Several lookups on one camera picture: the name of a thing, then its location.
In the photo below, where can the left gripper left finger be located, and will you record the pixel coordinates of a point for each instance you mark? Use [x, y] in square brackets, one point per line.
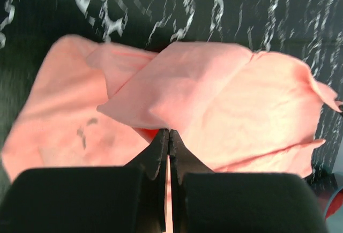
[131, 198]

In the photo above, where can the red t shirt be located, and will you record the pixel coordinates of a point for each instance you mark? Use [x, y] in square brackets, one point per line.
[335, 204]

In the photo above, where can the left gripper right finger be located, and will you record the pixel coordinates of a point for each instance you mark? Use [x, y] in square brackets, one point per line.
[207, 201]

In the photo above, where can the blue plastic basket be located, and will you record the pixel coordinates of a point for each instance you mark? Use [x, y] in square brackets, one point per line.
[332, 185]

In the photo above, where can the black marble pattern mat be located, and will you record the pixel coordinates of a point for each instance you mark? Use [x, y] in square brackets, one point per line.
[308, 29]

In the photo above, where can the pink t shirt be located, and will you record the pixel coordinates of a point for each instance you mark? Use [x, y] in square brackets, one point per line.
[100, 105]

